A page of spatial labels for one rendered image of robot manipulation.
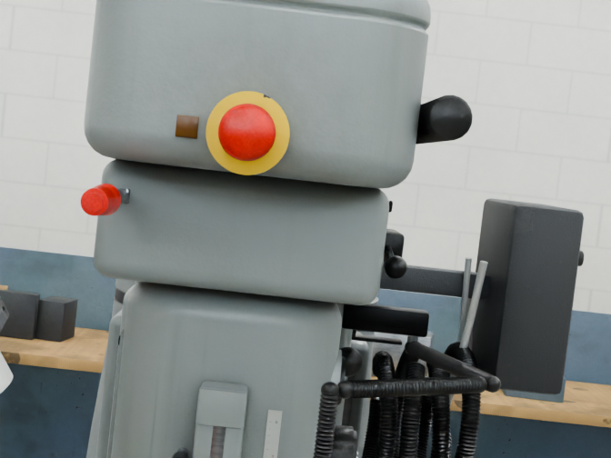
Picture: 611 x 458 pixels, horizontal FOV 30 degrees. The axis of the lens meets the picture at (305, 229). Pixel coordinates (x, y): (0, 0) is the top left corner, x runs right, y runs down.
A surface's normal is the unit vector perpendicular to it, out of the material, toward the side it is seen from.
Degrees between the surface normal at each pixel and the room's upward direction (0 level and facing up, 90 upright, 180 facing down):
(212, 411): 90
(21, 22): 90
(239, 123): 87
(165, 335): 90
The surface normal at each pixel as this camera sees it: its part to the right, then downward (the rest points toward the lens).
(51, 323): -0.14, 0.04
